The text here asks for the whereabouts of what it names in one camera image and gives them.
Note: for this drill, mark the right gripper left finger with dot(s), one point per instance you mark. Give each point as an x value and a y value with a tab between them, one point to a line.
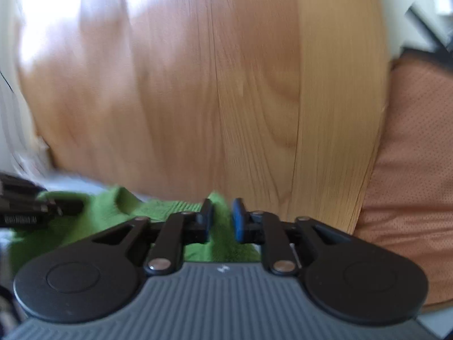
169	239

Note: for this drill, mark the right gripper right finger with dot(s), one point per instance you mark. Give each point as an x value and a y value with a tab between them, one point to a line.
264	229

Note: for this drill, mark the green navy white knit sweater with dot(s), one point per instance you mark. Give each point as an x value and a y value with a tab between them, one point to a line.
117	205

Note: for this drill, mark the blue white striped bedsheet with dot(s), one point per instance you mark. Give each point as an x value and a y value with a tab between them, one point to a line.
49	180

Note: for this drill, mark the wood-pattern headboard panel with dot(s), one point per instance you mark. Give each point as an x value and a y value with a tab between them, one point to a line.
279	102

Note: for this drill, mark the brown mesh cushion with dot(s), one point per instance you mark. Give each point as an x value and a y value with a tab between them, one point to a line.
408	203

